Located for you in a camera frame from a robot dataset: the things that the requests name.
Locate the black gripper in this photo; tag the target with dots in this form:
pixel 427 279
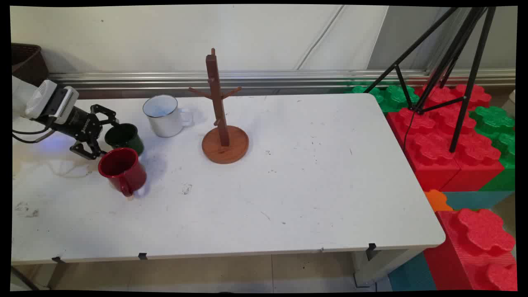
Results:
pixel 80 124

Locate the red enamel mug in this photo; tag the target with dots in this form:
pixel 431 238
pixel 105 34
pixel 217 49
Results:
pixel 126 173

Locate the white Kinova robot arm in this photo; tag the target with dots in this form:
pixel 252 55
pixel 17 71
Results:
pixel 20 94

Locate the dark green enamel mug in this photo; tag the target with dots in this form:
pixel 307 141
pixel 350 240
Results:
pixel 131 142

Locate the white enamel mug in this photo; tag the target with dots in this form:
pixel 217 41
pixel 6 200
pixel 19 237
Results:
pixel 165 121

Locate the brown wicker basket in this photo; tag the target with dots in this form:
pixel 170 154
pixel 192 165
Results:
pixel 28 64

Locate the brown wooden mug tree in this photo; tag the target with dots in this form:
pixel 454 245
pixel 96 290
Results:
pixel 225 146

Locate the black table edge clip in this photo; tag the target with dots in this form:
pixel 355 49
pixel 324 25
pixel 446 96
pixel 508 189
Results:
pixel 371 246
pixel 57 260
pixel 142 256

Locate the green foam block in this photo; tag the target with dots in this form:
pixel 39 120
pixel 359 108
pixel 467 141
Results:
pixel 394 97
pixel 497 123

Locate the white table leg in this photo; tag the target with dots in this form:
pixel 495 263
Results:
pixel 383 266

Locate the large red foam block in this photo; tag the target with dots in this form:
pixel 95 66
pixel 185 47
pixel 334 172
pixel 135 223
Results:
pixel 441 144

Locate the teal foam mat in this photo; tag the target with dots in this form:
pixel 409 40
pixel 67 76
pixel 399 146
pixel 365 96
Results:
pixel 474 200
pixel 412 274

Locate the orange foam piece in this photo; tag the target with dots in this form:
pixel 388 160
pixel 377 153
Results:
pixel 436 200

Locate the black tripod stand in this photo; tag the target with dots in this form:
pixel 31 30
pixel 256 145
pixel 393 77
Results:
pixel 462 62

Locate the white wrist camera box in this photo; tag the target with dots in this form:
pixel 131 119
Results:
pixel 49 101

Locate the silver metal wall rail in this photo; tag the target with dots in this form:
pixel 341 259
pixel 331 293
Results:
pixel 288 77

